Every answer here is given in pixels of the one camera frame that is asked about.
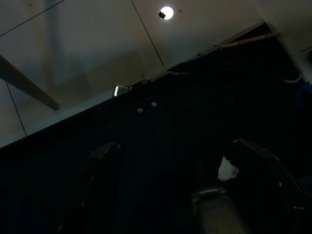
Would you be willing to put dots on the blue clamp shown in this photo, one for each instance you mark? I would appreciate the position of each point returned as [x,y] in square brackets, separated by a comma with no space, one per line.
[304,95]

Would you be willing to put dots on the black floor mat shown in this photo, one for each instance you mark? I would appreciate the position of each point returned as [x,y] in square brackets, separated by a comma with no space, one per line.
[170,126]

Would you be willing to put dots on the light wooden table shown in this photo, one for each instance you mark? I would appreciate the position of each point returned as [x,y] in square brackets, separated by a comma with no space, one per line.
[26,85]

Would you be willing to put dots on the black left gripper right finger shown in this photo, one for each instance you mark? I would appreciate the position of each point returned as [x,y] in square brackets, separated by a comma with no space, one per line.
[268,175]

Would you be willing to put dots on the small dark debris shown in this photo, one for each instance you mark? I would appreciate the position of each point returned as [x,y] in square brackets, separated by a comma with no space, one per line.
[161,14]

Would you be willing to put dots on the shiny round bolt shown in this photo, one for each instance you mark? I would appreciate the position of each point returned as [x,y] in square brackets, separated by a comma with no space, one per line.
[140,110]

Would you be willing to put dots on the white crumpled tissue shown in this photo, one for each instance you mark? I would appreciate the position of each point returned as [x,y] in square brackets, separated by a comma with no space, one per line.
[226,170]

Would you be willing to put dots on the small shiny metal bracket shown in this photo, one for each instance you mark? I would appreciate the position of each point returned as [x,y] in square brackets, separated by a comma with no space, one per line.
[119,90]

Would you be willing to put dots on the dark round cylinder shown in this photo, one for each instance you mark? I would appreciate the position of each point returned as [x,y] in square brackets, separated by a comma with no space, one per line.
[214,212]

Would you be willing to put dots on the thin wooden stick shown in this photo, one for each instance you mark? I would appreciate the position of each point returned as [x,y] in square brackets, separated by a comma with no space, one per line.
[253,39]

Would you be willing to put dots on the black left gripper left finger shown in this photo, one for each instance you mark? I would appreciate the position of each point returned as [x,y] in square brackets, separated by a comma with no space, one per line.
[95,180]

